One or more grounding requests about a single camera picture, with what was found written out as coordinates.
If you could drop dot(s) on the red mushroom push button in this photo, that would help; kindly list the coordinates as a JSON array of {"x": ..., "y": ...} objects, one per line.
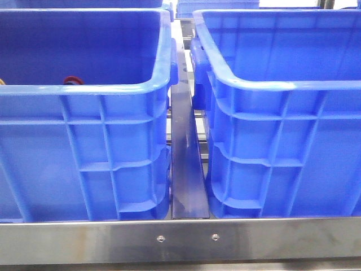
[{"x": 73, "y": 80}]

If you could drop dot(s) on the blue bin front left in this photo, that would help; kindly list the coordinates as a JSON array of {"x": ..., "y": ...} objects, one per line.
[{"x": 91, "y": 152}]

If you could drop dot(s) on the blue bin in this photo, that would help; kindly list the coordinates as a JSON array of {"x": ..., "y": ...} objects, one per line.
[
  {"x": 185, "y": 8},
  {"x": 282, "y": 111},
  {"x": 91, "y": 152},
  {"x": 167, "y": 5}
]

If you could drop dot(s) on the blue bin front right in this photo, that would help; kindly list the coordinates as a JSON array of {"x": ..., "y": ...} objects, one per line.
[{"x": 282, "y": 111}]

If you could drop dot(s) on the blue bin rear right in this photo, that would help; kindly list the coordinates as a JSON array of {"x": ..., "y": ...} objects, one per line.
[{"x": 185, "y": 8}]

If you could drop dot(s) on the blue bin rear left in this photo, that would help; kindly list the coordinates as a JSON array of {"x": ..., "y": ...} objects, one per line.
[{"x": 167, "y": 5}]

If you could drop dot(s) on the dark metal divider rail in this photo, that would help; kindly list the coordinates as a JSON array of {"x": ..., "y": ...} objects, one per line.
[{"x": 188, "y": 192}]

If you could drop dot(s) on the steel front shelf rail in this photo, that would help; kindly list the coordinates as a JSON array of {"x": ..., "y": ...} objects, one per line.
[{"x": 179, "y": 240}]

